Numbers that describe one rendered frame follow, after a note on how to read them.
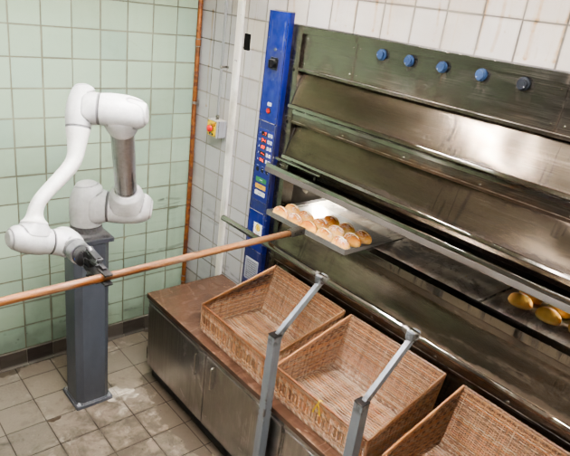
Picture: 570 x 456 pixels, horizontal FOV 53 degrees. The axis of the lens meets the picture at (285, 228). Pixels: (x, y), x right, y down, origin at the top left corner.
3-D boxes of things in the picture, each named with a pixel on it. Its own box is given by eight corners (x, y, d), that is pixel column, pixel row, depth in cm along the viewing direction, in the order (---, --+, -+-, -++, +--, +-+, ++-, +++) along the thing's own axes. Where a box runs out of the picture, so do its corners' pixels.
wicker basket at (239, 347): (270, 306, 324) (276, 262, 314) (339, 357, 286) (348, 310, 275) (197, 328, 294) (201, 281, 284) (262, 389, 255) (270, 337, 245)
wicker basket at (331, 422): (342, 359, 285) (351, 311, 274) (435, 425, 247) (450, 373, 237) (267, 393, 253) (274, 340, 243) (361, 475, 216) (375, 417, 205)
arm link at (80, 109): (61, 121, 225) (96, 125, 227) (64, 77, 226) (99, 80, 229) (67, 129, 238) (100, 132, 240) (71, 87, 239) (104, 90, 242)
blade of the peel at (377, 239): (344, 255, 255) (345, 250, 254) (266, 213, 291) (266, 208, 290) (393, 241, 278) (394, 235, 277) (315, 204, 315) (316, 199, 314)
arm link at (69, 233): (83, 261, 230) (52, 260, 220) (68, 247, 240) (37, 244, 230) (90, 237, 228) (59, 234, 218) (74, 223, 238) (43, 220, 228)
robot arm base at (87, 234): (52, 231, 283) (52, 220, 281) (96, 223, 298) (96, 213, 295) (67, 244, 271) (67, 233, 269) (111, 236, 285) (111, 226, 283)
